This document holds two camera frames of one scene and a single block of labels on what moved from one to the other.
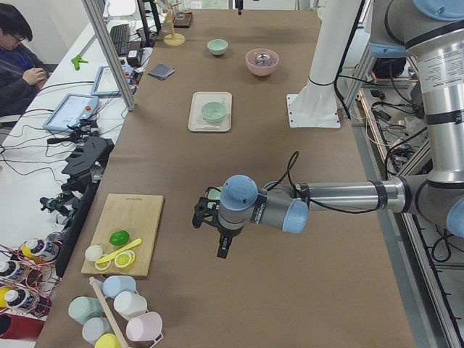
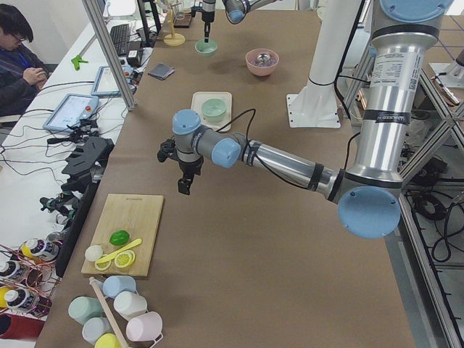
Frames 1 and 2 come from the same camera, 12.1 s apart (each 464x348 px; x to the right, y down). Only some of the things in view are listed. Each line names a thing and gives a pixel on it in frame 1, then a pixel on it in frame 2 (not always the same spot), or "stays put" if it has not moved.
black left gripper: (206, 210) -> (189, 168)
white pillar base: (315, 104) stays put
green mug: (82, 308) stays put
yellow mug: (107, 340) stays put
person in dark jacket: (22, 75) stays put
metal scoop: (263, 58) stays put
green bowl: (214, 194) -> (214, 109)
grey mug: (94, 328) stays put
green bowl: (217, 47) -> (206, 49)
